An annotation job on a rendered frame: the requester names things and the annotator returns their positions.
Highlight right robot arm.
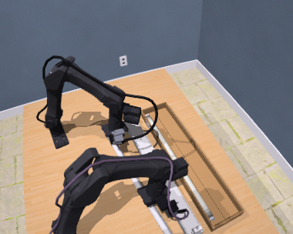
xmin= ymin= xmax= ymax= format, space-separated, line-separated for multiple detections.
xmin=53 ymin=148 xmax=189 ymax=234

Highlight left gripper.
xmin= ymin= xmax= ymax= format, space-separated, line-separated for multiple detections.
xmin=101 ymin=120 xmax=128 ymax=145

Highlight grey tube with white end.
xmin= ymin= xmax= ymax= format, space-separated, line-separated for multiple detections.
xmin=112 ymin=143 xmax=173 ymax=234

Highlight long brown cardboard carton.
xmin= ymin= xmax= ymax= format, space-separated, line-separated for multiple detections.
xmin=156 ymin=102 xmax=244 ymax=232

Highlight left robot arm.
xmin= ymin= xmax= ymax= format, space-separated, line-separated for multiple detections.
xmin=44 ymin=56 xmax=141 ymax=149

